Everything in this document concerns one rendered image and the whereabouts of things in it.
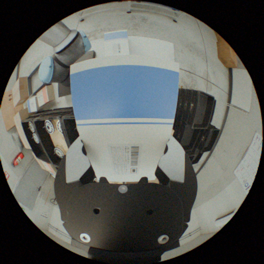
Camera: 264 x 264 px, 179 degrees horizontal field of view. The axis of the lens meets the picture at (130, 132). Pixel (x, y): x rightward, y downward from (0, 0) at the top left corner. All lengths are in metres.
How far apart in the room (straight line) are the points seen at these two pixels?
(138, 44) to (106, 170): 0.62
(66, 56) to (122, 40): 0.28
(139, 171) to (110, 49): 0.50
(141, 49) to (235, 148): 2.77
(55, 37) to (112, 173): 0.41
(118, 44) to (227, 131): 2.87
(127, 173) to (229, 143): 2.81
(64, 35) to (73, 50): 0.08
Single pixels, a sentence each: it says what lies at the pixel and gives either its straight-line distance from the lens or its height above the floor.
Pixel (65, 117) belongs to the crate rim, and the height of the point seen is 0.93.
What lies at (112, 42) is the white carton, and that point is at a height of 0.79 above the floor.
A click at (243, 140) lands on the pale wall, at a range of 2.72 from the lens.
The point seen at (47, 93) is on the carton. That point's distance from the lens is 0.72.
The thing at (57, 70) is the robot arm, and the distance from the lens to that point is 0.42.
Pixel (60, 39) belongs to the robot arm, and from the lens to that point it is 0.36.
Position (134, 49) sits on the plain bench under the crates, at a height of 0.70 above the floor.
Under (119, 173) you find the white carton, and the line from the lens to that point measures 0.16.
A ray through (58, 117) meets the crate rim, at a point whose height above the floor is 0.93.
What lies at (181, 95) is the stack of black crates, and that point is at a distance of 1.15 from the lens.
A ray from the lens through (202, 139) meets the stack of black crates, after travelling 1.37.
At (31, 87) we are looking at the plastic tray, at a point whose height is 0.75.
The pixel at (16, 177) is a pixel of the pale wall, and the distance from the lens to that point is 3.62.
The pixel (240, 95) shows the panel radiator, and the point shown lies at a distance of 2.71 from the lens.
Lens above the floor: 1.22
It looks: 61 degrees down
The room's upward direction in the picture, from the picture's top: 176 degrees clockwise
